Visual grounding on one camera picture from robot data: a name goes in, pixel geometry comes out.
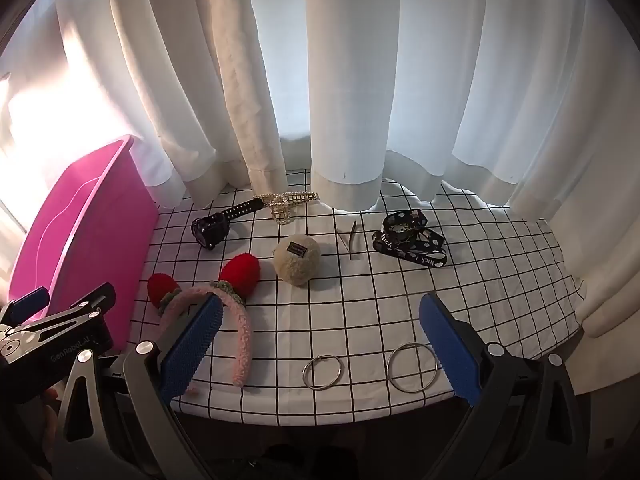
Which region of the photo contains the white curtain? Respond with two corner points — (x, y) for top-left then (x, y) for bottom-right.
(0, 0), (640, 341)

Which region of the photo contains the large silver ring bracelet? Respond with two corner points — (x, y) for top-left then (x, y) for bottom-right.
(387, 342), (441, 391)

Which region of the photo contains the pink plastic storage box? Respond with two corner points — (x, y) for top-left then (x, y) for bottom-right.
(7, 134), (160, 348)

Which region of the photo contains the pink strawberry headband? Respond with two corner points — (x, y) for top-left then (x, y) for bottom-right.
(147, 253), (262, 387)

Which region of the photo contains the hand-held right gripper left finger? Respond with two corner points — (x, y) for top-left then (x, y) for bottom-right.
(52, 293), (224, 480)

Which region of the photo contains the white black checked tablecloth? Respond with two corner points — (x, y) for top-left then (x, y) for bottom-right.
(117, 167), (586, 427)

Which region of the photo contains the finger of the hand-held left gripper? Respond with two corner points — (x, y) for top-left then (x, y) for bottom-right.
(0, 287), (51, 329)
(9, 282), (117, 347)

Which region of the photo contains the thin metal hair pin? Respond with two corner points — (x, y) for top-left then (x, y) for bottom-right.
(335, 220), (362, 261)

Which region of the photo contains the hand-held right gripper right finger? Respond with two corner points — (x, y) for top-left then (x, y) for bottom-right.
(419, 291), (591, 480)

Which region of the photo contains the pearl hair clip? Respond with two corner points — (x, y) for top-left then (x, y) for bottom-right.
(252, 189), (321, 226)

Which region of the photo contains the beige plush ball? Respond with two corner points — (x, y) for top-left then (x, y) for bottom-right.
(273, 234), (323, 287)

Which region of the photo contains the black printed lanyard strap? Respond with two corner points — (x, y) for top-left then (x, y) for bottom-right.
(372, 209), (448, 269)

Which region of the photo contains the small silver ring bracelet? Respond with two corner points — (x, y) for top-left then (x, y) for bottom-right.
(302, 354), (345, 391)

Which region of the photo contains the black digital wristwatch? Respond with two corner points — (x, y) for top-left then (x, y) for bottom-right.
(191, 197), (266, 252)

